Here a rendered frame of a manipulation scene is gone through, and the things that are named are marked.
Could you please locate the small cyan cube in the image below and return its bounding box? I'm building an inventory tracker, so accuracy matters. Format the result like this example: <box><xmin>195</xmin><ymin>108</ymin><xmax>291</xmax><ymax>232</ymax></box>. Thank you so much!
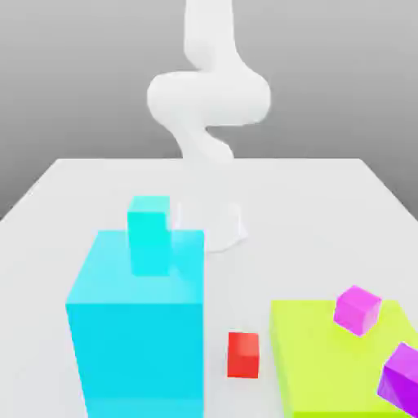
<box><xmin>127</xmin><ymin>194</ymin><xmax>173</xmax><ymax>278</ymax></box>

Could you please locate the small red cube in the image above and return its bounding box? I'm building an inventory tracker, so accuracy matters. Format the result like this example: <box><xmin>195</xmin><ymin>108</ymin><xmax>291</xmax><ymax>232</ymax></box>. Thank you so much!
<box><xmin>227</xmin><ymin>331</ymin><xmax>260</xmax><ymax>380</ymax></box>

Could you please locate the small pink cube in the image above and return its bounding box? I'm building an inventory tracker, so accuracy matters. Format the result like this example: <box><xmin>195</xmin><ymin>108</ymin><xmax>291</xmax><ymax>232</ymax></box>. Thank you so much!
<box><xmin>332</xmin><ymin>284</ymin><xmax>383</xmax><ymax>337</ymax></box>

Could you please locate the small purple cube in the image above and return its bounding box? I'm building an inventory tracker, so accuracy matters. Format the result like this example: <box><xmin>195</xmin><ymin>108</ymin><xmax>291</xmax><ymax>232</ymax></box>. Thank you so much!
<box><xmin>376</xmin><ymin>341</ymin><xmax>418</xmax><ymax>418</ymax></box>

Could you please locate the large cyan box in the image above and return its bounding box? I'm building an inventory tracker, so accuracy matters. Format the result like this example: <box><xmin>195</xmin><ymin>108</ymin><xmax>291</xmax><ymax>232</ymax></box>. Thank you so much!
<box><xmin>64</xmin><ymin>229</ymin><xmax>206</xmax><ymax>418</ymax></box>

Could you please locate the large yellow-green box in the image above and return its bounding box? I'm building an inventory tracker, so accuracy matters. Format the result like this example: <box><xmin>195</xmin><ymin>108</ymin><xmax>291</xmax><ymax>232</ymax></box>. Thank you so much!
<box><xmin>269</xmin><ymin>299</ymin><xmax>418</xmax><ymax>418</ymax></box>

